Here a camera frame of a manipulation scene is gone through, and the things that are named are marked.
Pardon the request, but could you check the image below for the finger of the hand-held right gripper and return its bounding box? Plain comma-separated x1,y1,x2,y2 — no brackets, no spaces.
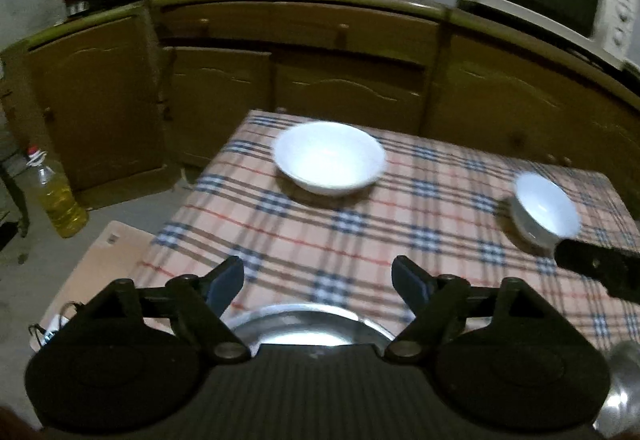
554,239,640,305

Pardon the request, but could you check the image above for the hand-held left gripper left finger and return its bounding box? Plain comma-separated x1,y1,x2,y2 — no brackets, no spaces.
87,255,252,365

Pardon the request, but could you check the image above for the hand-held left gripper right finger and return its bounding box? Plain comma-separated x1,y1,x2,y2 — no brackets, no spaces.
385,255,543,365

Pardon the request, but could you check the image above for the deep white bowl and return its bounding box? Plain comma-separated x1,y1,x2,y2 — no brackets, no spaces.
510,172,581,253

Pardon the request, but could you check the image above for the round steel plate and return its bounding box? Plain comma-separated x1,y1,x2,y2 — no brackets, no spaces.
227,301,397,358

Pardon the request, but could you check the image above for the steel bowl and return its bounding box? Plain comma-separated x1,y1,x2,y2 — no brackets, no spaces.
602,341,640,438

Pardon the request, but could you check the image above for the wide white bowl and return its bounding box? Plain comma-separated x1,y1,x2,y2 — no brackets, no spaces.
273,121,387,197

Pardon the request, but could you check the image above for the plaid tablecloth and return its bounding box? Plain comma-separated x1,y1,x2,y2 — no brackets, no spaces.
127,110,640,421

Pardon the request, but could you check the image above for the white device with green light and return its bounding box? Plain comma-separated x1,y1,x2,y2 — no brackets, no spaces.
37,315,71,346

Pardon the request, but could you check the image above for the cooking oil bottle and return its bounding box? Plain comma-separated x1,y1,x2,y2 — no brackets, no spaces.
27,146,91,239

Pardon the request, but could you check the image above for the brown wooden cabinet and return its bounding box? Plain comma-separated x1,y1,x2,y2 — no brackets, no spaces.
0,0,640,211

